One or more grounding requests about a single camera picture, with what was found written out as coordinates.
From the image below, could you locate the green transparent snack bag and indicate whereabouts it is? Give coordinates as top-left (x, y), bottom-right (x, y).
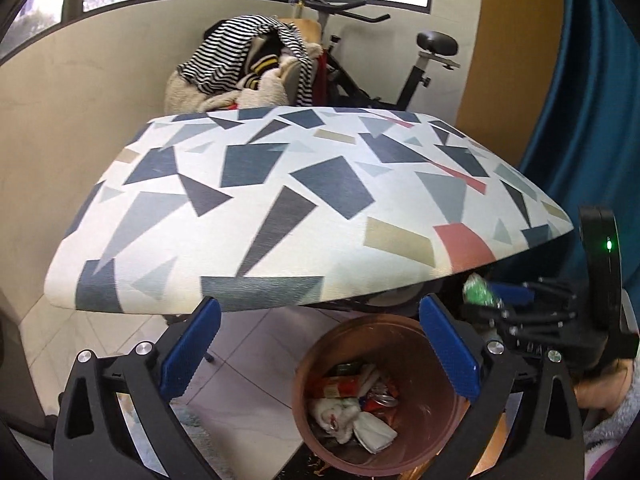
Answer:
top-left (462, 273), bottom-right (503, 309)

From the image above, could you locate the red soda can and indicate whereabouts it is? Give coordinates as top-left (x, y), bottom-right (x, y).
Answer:
top-left (360, 382), bottom-right (399, 413)

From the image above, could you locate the white tissue bag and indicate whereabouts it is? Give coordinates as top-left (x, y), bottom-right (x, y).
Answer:
top-left (352, 412), bottom-right (398, 454)

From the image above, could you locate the small red box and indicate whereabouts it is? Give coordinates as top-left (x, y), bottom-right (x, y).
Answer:
top-left (321, 376), bottom-right (361, 399)

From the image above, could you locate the brown plastic trash bin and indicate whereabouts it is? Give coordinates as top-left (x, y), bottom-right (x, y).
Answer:
top-left (292, 314), bottom-right (468, 477)

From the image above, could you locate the person right hand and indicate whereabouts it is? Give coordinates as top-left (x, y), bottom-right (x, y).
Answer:
top-left (574, 359), bottom-right (634, 415)

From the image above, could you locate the blue curtain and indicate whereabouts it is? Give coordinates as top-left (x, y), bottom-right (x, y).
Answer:
top-left (520, 0), bottom-right (639, 297)

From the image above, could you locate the geometric patterned table cover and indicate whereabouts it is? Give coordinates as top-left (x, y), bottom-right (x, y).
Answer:
top-left (43, 106), bottom-right (573, 314)

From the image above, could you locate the black exercise bike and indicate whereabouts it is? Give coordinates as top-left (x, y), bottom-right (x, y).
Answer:
top-left (284, 0), bottom-right (461, 111)

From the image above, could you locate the striped black white shirt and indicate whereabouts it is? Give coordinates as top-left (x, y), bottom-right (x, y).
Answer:
top-left (177, 14), bottom-right (315, 106)

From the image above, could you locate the beige armchair with clothes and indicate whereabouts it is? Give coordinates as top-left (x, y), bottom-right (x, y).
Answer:
top-left (164, 16), bottom-right (324, 115)

